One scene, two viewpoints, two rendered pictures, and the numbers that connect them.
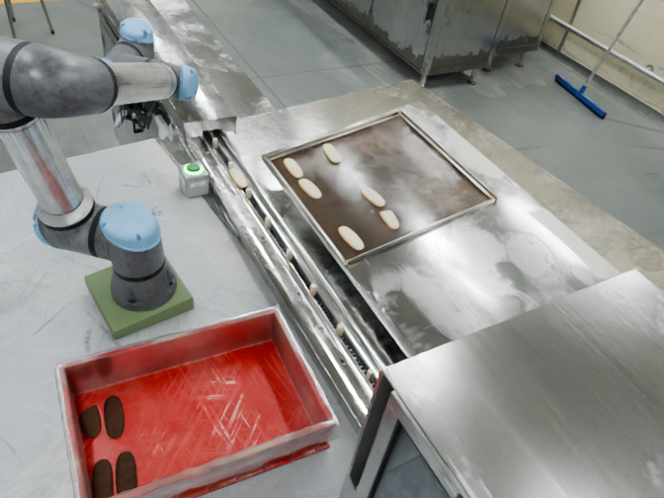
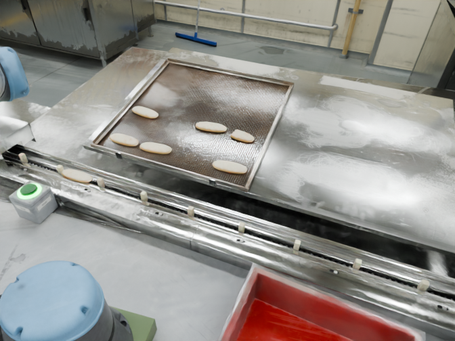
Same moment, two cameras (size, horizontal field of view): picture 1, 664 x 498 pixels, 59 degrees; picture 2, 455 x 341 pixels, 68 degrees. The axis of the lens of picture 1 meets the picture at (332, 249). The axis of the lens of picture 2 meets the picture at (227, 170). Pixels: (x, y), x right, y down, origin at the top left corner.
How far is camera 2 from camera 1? 0.81 m
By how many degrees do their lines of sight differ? 26
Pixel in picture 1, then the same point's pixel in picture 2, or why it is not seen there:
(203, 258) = (114, 270)
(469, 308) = (360, 165)
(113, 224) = (34, 321)
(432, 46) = (100, 38)
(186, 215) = (55, 241)
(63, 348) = not seen: outside the picture
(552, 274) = (375, 111)
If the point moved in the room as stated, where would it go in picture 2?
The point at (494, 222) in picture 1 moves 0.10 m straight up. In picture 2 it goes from (307, 100) to (313, 72)
